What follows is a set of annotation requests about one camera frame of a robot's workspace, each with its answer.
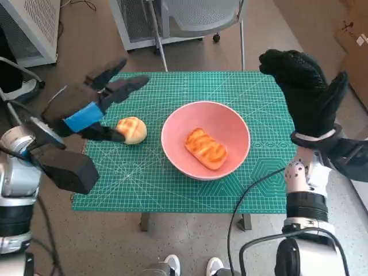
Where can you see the green cutting mat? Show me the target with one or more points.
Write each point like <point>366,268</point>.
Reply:
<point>143,178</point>

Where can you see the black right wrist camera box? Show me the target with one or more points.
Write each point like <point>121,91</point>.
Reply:
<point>353,161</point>

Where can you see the white grey foot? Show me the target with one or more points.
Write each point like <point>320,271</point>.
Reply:
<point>214,266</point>
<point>173,264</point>

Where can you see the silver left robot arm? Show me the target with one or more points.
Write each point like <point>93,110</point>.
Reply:
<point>17,175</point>

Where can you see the white perforated metal cabinet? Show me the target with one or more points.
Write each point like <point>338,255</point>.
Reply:
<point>34,26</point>

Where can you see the rectangular striped toy bread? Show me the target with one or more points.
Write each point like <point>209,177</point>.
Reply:
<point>207,149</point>

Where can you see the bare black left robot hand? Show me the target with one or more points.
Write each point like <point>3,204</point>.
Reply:
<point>74,103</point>

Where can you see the grey mesh chair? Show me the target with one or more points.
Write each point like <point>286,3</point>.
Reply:
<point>201,14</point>

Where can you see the person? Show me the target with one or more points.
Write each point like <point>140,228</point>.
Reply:
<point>8,72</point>

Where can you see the pink bowl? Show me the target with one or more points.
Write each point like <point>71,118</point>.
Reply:
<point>178,141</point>

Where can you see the round toy bread bun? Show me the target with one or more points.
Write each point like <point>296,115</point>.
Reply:
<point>135,130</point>

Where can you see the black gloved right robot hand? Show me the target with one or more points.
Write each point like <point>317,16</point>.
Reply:
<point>310,95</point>

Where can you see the dark table leg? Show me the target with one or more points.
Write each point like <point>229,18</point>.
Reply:
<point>245,222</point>
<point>144,222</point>

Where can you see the white cabinet with casters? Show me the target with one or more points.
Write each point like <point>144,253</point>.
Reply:
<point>138,26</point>

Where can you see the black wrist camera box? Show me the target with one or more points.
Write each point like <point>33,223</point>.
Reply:
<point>69,169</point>
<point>353,161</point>

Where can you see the grey metal chair frame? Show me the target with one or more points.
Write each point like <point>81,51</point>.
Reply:
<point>17,67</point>

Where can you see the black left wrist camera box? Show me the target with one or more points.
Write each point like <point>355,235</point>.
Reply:
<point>69,169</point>

